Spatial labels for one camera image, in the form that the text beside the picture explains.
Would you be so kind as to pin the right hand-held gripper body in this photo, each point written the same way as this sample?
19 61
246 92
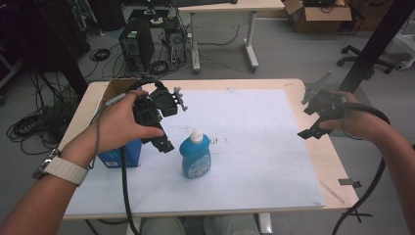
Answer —
324 104

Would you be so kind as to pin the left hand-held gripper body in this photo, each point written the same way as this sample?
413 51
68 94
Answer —
147 111

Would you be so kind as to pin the blue bottle with white cap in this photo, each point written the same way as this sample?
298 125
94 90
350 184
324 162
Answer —
195 158

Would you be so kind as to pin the person's left hand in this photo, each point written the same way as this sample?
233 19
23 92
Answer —
117 125

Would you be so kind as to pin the person's right hand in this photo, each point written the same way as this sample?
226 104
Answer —
359 122

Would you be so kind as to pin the blue cardboard box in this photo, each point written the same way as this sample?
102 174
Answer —
122 156

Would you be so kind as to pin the white table mat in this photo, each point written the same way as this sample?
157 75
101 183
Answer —
261 147

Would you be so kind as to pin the black office chair base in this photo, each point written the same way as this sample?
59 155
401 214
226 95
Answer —
365 58

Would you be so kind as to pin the small open computer case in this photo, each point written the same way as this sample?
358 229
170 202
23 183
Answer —
175 39

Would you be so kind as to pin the grey tape strip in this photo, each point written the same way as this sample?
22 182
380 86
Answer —
349 182

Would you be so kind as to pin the black computer tower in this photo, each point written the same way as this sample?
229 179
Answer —
137 45

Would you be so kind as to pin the open brown cardboard box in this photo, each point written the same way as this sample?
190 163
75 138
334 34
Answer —
319 16

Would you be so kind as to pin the black tape cross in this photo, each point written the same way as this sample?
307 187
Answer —
356 215

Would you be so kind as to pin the white leg background desk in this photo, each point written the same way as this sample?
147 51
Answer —
228 6

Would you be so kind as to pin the white table leg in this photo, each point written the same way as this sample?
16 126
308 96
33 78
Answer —
265 224

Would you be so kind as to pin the black metal post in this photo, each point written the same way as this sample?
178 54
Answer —
375 45

